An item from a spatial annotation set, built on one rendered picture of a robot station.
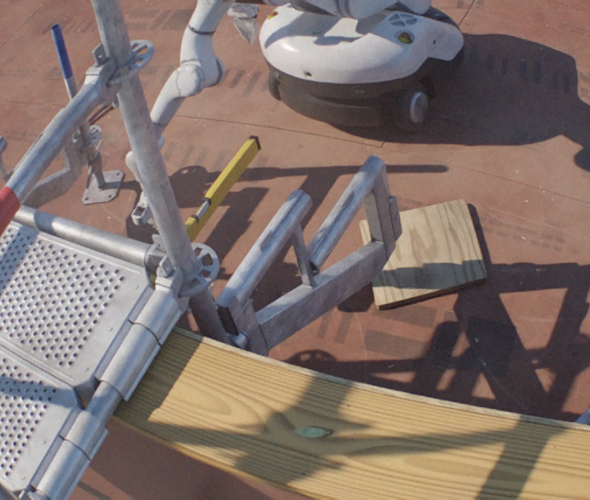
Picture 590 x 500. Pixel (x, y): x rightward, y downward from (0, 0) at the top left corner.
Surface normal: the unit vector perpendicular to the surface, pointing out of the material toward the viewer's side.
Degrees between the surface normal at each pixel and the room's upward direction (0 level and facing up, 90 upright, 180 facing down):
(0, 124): 0
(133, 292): 0
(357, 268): 90
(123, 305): 0
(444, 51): 90
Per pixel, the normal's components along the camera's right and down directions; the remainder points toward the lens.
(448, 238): -0.19, -0.69
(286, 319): 0.87, 0.21
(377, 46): -0.07, -0.17
